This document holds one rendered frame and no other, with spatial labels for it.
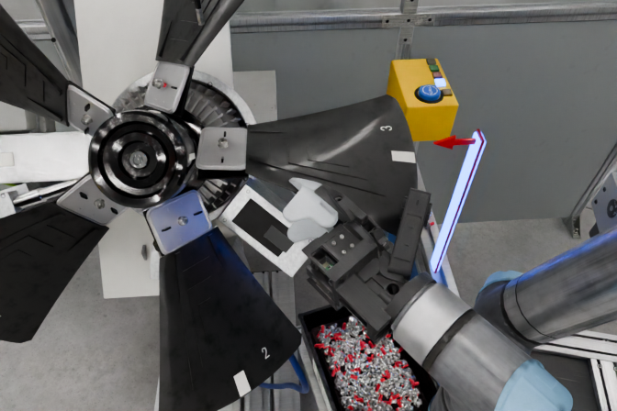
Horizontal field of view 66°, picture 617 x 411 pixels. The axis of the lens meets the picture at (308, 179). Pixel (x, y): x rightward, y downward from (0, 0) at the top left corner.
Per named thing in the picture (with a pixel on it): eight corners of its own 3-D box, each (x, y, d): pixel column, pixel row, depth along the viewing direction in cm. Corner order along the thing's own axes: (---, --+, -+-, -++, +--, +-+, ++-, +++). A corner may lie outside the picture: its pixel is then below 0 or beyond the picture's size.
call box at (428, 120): (385, 99, 106) (390, 58, 98) (429, 97, 107) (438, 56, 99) (398, 148, 95) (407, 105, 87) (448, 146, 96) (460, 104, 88)
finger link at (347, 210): (313, 183, 53) (369, 233, 49) (323, 176, 54) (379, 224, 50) (314, 206, 57) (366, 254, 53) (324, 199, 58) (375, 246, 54)
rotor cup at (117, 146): (117, 205, 70) (81, 223, 57) (108, 105, 68) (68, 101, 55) (217, 199, 70) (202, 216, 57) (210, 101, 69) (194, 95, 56)
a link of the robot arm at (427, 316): (478, 295, 45) (464, 329, 51) (440, 264, 47) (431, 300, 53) (426, 349, 42) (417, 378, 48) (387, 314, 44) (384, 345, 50)
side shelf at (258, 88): (148, 83, 133) (145, 74, 131) (275, 78, 135) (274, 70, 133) (131, 140, 117) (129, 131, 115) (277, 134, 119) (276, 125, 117)
